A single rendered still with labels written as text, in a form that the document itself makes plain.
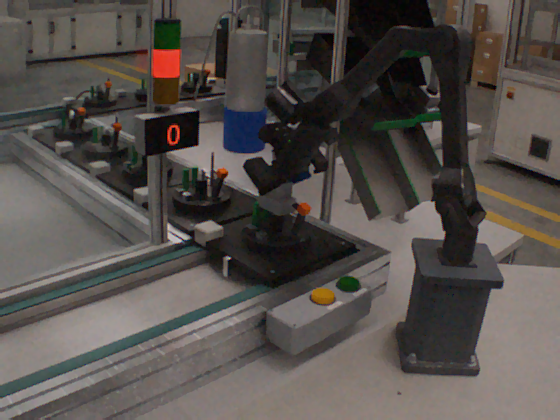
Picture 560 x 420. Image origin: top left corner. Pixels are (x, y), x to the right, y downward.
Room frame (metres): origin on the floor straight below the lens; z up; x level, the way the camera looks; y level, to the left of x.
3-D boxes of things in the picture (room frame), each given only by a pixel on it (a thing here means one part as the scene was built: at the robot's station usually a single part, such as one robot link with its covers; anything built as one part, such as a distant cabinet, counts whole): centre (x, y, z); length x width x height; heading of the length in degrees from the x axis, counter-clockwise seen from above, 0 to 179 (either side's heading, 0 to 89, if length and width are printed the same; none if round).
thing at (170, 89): (1.06, 0.23, 1.28); 0.05 x 0.05 x 0.05
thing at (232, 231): (1.12, 0.01, 0.96); 0.24 x 0.24 x 0.02; 45
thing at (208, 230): (1.11, 0.15, 0.97); 0.05 x 0.05 x 0.04; 45
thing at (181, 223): (1.29, 0.20, 1.01); 0.24 x 0.24 x 0.13; 45
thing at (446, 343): (0.89, -0.30, 0.96); 0.15 x 0.15 x 0.20; 86
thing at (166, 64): (1.06, 0.23, 1.33); 0.05 x 0.05 x 0.05
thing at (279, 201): (1.12, 0.02, 1.07); 0.08 x 0.04 x 0.07; 46
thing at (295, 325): (0.90, -0.08, 0.93); 0.21 x 0.07 x 0.06; 135
